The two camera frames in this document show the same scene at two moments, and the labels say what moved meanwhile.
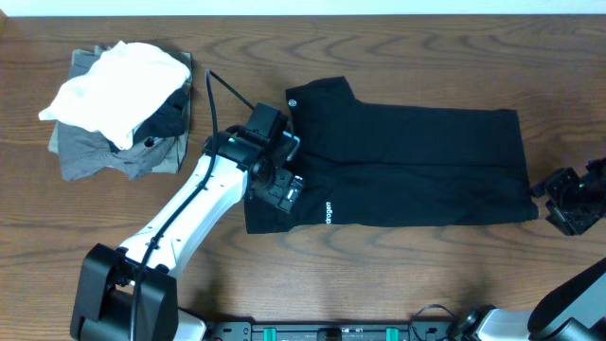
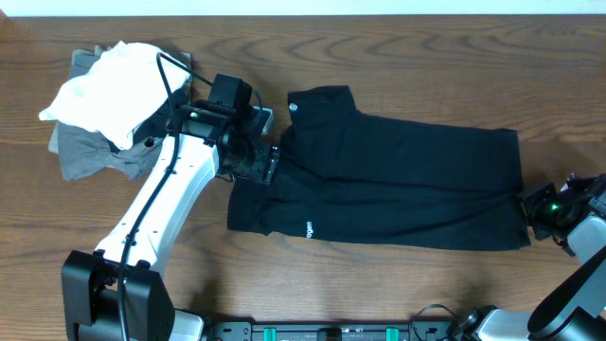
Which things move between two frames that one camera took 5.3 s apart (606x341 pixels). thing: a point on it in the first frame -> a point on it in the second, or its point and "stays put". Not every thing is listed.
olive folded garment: (83, 59) stays put
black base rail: (331, 332) stays put
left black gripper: (276, 194) -> (264, 165)
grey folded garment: (82, 152) stays put
